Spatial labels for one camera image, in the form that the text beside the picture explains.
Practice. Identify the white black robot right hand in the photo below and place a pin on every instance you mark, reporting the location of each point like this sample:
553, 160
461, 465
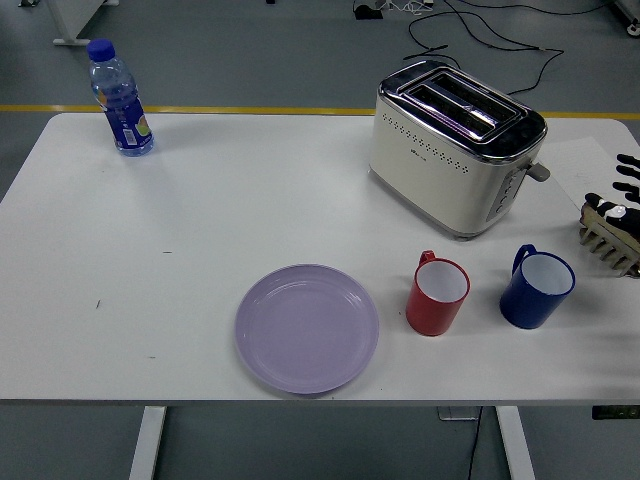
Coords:
622, 212

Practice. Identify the cream and chrome toaster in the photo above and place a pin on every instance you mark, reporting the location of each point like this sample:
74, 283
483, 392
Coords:
430, 170

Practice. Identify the purple plate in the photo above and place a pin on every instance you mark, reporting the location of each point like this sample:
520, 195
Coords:
306, 330

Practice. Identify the wooden bread rack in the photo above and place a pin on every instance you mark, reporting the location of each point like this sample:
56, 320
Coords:
607, 250

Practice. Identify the white paper sheet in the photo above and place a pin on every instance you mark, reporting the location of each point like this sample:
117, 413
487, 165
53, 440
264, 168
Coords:
575, 167

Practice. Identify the blue mug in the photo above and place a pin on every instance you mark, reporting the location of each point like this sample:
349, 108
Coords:
527, 302

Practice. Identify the black table control panel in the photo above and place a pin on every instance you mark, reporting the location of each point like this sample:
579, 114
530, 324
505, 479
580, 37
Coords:
615, 412

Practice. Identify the red mug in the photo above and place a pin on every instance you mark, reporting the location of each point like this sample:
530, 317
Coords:
430, 312

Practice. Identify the white table leg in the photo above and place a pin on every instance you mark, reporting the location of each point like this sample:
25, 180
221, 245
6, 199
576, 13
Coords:
147, 445
515, 445

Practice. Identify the yellow floor tape line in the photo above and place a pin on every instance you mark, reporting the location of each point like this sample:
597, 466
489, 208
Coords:
250, 109

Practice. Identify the blue-capped water bottle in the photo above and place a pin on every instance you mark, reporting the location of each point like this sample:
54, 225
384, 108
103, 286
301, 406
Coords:
125, 120

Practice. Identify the grey under-table bracket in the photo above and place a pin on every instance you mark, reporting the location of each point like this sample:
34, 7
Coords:
457, 414

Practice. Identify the white desk frame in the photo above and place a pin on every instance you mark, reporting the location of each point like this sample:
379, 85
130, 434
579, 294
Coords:
67, 25

